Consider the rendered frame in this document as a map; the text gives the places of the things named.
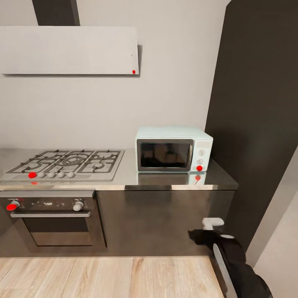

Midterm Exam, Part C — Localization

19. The microwave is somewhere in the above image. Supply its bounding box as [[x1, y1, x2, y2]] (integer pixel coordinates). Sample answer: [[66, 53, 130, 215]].
[[135, 126, 213, 172]]

